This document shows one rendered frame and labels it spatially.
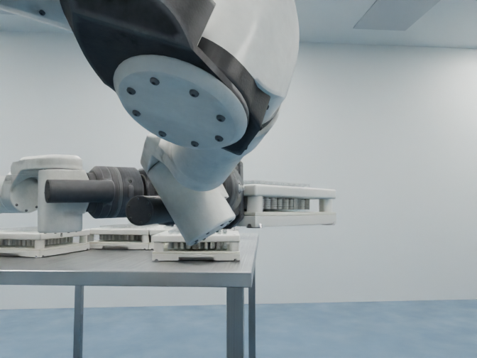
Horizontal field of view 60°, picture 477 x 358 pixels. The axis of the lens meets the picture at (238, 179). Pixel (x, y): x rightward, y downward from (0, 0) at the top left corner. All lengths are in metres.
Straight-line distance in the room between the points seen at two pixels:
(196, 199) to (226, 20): 0.27
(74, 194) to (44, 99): 4.27
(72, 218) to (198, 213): 0.28
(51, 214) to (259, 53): 0.51
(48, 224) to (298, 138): 4.12
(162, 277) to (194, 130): 0.78
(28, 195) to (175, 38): 0.61
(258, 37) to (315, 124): 4.51
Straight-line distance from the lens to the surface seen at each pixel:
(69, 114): 4.79
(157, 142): 0.42
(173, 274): 1.00
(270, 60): 0.25
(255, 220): 0.67
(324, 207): 0.85
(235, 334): 1.03
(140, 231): 1.51
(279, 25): 0.27
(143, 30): 0.20
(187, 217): 0.46
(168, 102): 0.23
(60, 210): 0.68
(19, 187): 0.77
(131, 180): 0.71
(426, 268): 5.18
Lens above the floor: 1.03
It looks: 4 degrees up
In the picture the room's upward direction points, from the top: straight up
